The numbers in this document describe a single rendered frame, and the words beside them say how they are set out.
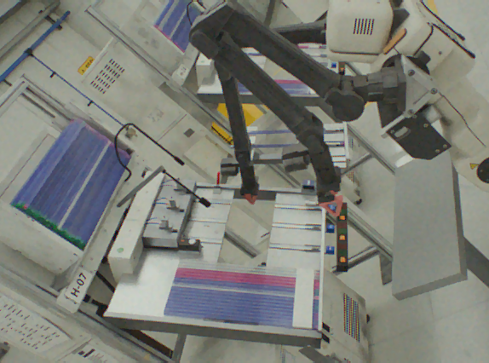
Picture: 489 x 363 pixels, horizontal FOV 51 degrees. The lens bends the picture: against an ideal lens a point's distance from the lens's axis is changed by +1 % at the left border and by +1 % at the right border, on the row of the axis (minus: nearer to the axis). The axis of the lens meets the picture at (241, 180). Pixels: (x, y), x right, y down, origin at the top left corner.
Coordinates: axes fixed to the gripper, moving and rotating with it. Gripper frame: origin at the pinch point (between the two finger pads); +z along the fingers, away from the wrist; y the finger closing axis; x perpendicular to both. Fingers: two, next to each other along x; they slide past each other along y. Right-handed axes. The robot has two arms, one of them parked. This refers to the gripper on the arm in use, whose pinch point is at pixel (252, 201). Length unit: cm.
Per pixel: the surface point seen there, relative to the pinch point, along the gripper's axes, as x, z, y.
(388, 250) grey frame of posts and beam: 56, 39, -10
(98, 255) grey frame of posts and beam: -47, -13, 42
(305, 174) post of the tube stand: 19.6, 10.4, -29.7
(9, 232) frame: -69, -32, 49
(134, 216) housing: -42.0, -10.7, 19.4
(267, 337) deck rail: 12, 4, 60
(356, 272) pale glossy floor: 42, 86, -36
